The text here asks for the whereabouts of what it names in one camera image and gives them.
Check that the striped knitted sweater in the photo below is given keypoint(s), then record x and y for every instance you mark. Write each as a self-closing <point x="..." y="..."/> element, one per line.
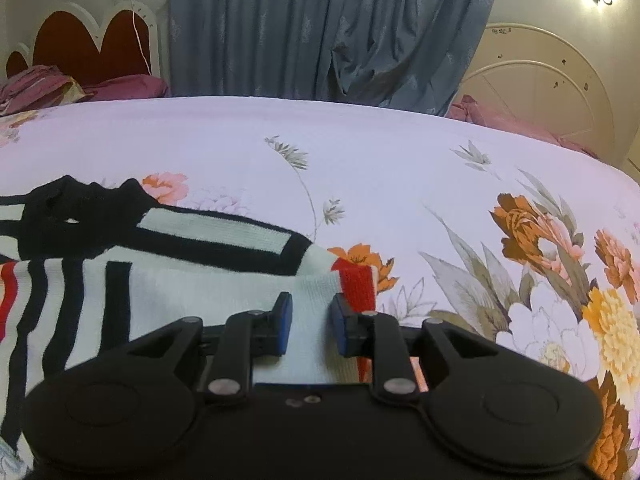
<point x="165" y="280"/>

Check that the pink pillow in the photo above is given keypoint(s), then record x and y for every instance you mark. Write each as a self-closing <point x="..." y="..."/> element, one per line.
<point x="131" y="87"/>

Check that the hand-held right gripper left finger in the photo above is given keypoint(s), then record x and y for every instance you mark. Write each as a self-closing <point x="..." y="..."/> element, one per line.
<point x="285" y="324"/>

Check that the folded pink blanket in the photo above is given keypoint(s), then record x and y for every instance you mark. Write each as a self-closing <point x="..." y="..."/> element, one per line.
<point x="35" y="90"/>

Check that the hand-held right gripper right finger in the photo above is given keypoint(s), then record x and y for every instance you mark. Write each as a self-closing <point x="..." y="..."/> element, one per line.
<point x="339" y="331"/>

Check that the floral bedsheet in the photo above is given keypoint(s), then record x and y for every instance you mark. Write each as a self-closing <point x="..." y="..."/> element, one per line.
<point x="400" y="185"/>

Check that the blue curtain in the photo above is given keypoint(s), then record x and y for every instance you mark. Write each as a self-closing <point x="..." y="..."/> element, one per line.
<point x="320" y="25"/>

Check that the red and white headboard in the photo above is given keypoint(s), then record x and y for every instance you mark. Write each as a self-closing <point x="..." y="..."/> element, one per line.
<point x="85" y="42"/>

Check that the pink cloth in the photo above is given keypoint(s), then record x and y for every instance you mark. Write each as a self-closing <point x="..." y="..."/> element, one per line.
<point x="480" y="112"/>

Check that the cream arched bed board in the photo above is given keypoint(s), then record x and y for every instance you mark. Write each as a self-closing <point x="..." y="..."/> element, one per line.
<point x="545" y="85"/>

